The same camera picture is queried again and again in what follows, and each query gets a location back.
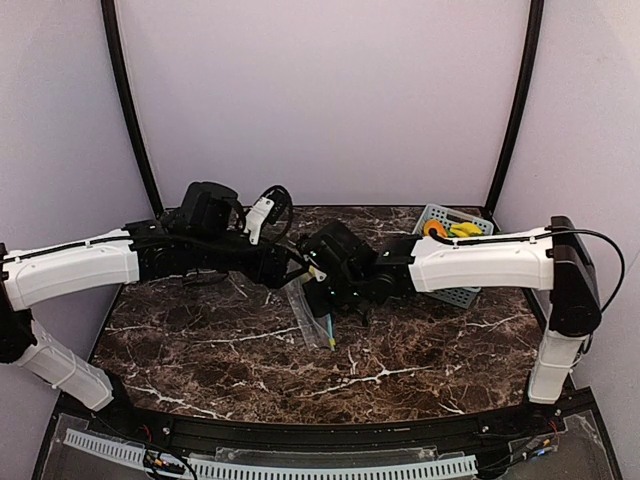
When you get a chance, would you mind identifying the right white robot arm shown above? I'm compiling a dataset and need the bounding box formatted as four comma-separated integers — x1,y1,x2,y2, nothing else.
297,216,626,405

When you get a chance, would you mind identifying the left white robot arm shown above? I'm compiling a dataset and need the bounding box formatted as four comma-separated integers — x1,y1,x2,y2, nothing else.
1,182,299,412

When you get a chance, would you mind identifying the small orange toy fruit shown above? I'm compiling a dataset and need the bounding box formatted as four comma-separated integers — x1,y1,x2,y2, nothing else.
423,219,449,238

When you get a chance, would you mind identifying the light blue perforated basket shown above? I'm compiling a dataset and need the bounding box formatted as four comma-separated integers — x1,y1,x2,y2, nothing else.
412,204,494,309

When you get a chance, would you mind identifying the yellow toy banana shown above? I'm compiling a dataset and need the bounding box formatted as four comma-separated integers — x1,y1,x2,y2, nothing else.
449,222,486,238

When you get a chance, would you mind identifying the black front rail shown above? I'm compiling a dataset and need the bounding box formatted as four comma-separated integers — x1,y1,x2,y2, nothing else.
109,407,548,453

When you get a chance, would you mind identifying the white slotted cable duct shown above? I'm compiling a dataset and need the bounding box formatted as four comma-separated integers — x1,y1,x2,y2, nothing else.
63,428,478,480

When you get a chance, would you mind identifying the left black frame post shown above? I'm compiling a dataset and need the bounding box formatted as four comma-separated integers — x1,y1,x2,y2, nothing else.
100,0,164,217

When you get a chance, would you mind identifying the black frame post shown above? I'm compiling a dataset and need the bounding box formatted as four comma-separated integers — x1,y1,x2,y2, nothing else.
484,0,545,217
100,0,164,217

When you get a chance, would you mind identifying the right black frame post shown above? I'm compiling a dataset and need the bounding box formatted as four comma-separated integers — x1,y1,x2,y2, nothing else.
484,0,545,217

